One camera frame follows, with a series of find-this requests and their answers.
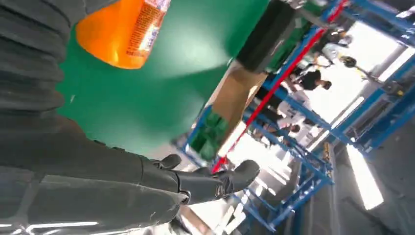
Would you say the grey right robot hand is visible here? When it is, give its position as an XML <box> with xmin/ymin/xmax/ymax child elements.
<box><xmin>0</xmin><ymin>112</ymin><xmax>261</xmax><ymax>235</ymax></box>

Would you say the green table mat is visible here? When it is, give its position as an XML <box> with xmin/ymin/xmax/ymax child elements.
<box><xmin>56</xmin><ymin>0</ymin><xmax>271</xmax><ymax>156</ymax></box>

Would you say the green crate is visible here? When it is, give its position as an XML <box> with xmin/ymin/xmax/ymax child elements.
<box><xmin>189</xmin><ymin>110</ymin><xmax>229</xmax><ymax>161</ymax></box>

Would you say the orange drink bottle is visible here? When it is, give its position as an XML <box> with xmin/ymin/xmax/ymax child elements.
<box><xmin>75</xmin><ymin>0</ymin><xmax>172</xmax><ymax>70</ymax></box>

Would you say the cardboard box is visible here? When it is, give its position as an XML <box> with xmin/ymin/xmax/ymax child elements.
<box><xmin>207</xmin><ymin>61</ymin><xmax>268</xmax><ymax>130</ymax></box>

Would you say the red bar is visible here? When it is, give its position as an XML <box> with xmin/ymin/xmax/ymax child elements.
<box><xmin>210</xmin><ymin>0</ymin><xmax>349</xmax><ymax>174</ymax></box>

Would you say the black carry case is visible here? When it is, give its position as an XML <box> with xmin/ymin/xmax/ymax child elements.
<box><xmin>236</xmin><ymin>0</ymin><xmax>297</xmax><ymax>73</ymax></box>

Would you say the person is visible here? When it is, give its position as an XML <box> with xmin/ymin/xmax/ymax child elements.
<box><xmin>316</xmin><ymin>29</ymin><xmax>353</xmax><ymax>64</ymax></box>
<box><xmin>293</xmin><ymin>70</ymin><xmax>333</xmax><ymax>92</ymax></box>

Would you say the ceiling light panel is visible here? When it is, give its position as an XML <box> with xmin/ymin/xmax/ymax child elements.
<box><xmin>346</xmin><ymin>144</ymin><xmax>385</xmax><ymax>211</ymax></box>

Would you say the blue metal rack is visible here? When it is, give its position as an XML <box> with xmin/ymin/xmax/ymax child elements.
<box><xmin>172</xmin><ymin>0</ymin><xmax>415</xmax><ymax>233</ymax></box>

